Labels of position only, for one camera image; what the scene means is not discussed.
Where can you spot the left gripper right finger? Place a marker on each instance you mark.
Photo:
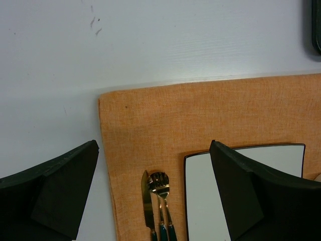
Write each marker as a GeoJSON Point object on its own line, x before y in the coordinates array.
{"type": "Point", "coordinates": [262, 203]}

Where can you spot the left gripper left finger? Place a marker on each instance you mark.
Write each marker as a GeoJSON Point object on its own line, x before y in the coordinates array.
{"type": "Point", "coordinates": [47, 201]}

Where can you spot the white square plate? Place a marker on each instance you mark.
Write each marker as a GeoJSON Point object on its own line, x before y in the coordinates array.
{"type": "Point", "coordinates": [205, 217]}

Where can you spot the orange cloth placemat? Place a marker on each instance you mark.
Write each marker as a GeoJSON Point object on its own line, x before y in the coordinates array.
{"type": "Point", "coordinates": [153, 128]}

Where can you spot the black tray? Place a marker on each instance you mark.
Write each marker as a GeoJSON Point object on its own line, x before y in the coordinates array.
{"type": "Point", "coordinates": [315, 25]}

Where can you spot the gold fork green handle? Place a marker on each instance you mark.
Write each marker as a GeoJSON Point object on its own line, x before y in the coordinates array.
{"type": "Point", "coordinates": [162, 188]}

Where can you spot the gold knife green handle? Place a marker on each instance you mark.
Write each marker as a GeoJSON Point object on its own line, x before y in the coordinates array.
{"type": "Point", "coordinates": [147, 207]}

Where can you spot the gold spoon green handle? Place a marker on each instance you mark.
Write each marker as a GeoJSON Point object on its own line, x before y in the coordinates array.
{"type": "Point", "coordinates": [152, 181]}

